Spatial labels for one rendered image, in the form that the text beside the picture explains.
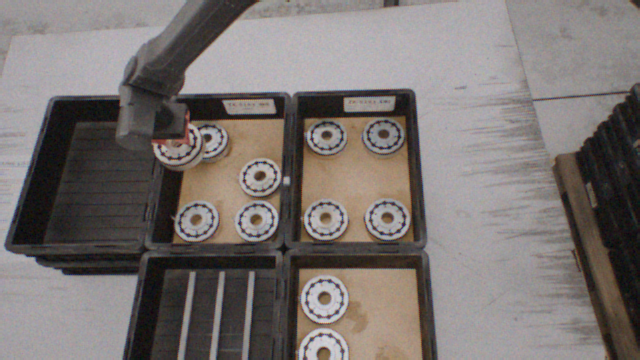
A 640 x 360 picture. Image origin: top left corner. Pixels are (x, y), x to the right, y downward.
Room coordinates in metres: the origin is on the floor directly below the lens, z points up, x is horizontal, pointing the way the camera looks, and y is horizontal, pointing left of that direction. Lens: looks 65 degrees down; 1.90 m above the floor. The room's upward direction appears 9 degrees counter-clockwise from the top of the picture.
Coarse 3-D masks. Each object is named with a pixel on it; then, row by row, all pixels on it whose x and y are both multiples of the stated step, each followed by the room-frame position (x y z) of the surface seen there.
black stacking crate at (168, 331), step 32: (160, 288) 0.30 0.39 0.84; (224, 288) 0.28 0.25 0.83; (256, 288) 0.27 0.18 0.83; (160, 320) 0.23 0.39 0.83; (192, 320) 0.22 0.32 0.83; (224, 320) 0.21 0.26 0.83; (256, 320) 0.20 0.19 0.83; (160, 352) 0.16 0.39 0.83; (192, 352) 0.15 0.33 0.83; (224, 352) 0.14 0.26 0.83; (256, 352) 0.13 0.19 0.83
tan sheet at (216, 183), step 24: (240, 120) 0.71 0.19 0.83; (264, 120) 0.70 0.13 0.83; (240, 144) 0.64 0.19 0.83; (264, 144) 0.63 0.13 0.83; (192, 168) 0.59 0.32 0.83; (216, 168) 0.58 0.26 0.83; (240, 168) 0.57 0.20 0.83; (192, 192) 0.53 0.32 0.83; (216, 192) 0.52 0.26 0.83; (240, 192) 0.51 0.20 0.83; (216, 240) 0.39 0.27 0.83; (240, 240) 0.38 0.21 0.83
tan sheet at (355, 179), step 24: (312, 120) 0.68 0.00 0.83; (336, 120) 0.67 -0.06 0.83; (360, 120) 0.66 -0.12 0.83; (360, 144) 0.59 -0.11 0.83; (312, 168) 0.54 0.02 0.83; (336, 168) 0.53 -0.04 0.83; (360, 168) 0.52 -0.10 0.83; (384, 168) 0.51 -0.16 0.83; (408, 168) 0.50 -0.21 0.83; (312, 192) 0.48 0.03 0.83; (336, 192) 0.47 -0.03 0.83; (360, 192) 0.46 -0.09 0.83; (384, 192) 0.45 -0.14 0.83; (408, 192) 0.44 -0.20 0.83; (360, 216) 0.40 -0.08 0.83; (312, 240) 0.36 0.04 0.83; (360, 240) 0.34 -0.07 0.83; (408, 240) 0.32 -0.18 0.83
